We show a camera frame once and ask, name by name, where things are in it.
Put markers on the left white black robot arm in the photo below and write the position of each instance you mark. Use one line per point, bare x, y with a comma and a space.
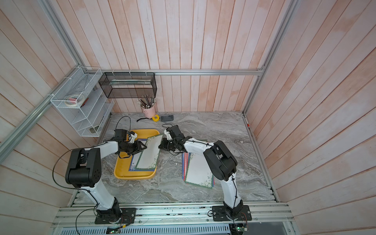
84, 172

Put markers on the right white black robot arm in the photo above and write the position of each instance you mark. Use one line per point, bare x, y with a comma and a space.
219, 159

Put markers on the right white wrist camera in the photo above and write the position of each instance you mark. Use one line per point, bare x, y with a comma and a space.
168, 135

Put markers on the yellow plastic storage tray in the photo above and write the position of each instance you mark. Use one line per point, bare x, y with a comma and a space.
121, 170

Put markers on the yellow tape measure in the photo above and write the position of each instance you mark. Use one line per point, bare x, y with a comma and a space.
156, 118

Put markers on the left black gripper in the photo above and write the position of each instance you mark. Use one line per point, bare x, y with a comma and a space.
136, 149

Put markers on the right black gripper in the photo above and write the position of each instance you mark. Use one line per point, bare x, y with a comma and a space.
164, 143

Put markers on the black mesh wall basket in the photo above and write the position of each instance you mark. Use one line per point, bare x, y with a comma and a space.
128, 85

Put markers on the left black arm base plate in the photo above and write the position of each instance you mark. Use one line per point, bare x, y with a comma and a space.
116, 216

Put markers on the tape roll on shelf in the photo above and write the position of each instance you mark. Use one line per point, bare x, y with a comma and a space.
75, 100

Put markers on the pencils bundle in cup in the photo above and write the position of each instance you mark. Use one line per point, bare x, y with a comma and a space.
146, 102

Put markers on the pink pencil cup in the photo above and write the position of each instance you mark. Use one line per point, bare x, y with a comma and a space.
149, 112

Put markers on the white wire shelf rack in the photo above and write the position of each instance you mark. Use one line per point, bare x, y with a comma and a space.
89, 119

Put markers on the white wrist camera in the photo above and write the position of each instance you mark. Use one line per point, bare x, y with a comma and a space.
168, 135
132, 136

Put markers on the blue bordered stationery paper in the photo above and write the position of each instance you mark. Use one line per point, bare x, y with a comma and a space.
134, 162
213, 182

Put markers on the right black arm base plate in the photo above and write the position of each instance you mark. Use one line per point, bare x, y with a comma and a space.
225, 213

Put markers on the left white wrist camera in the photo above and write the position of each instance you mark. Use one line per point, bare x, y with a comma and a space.
132, 136

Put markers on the aluminium front rail frame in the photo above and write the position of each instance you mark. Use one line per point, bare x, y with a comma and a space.
176, 218

